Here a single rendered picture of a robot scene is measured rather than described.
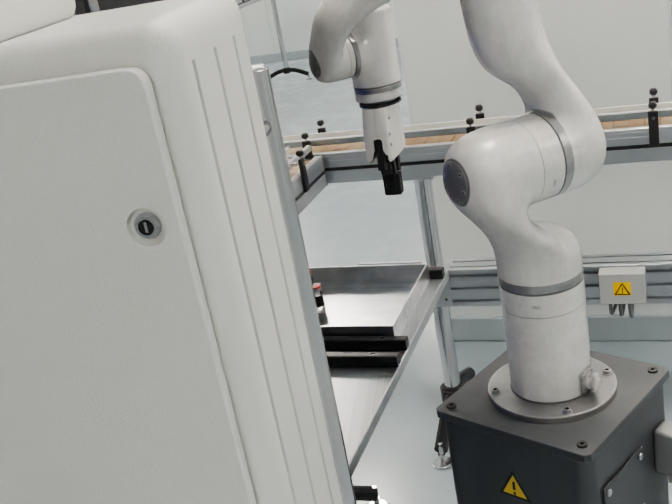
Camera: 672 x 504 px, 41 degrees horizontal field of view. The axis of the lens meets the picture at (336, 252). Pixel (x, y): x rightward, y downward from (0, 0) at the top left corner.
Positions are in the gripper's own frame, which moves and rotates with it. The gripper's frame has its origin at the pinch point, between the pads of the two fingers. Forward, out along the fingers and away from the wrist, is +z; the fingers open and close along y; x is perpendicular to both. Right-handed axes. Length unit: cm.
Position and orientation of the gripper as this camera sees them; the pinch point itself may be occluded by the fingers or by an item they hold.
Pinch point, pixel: (393, 183)
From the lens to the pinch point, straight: 165.8
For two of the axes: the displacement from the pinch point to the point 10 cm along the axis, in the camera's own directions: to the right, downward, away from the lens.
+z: 1.7, 9.2, 3.6
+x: 9.3, -0.4, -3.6
